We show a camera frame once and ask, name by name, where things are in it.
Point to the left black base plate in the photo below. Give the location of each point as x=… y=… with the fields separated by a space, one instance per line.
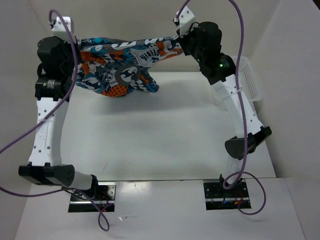
x=104 y=198

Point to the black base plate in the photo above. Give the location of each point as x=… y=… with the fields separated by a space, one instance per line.
x=104 y=198
x=218 y=198

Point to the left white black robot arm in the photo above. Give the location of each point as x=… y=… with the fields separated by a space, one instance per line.
x=52 y=91

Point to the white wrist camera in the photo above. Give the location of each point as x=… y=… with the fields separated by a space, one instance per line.
x=184 y=21
x=59 y=30

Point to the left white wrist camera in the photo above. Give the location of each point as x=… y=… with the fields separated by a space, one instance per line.
x=59 y=30

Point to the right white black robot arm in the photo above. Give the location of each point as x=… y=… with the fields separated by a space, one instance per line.
x=249 y=131

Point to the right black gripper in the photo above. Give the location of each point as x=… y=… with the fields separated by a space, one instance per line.
x=193 y=30

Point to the colourful patterned shorts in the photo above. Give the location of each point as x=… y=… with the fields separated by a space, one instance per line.
x=115 y=68

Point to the white perforated plastic basket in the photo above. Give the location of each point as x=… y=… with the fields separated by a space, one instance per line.
x=247 y=80

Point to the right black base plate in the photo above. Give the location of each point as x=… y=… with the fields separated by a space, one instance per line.
x=218 y=198

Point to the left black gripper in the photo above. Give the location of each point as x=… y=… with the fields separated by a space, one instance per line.
x=64 y=43

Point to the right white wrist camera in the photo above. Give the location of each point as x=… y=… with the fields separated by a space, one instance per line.
x=184 y=21

